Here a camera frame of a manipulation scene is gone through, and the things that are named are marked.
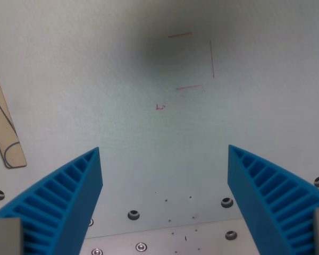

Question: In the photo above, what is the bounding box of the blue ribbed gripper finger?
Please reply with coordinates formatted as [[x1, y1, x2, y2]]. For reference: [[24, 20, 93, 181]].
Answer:
[[228, 144, 319, 255], [0, 147, 104, 255]]

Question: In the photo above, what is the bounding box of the wooden strip with blue line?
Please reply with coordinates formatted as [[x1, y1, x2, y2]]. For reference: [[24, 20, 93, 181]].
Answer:
[[0, 54, 27, 169]]

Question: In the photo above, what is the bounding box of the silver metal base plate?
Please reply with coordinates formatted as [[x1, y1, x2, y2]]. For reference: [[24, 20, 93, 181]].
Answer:
[[79, 217, 256, 255]]

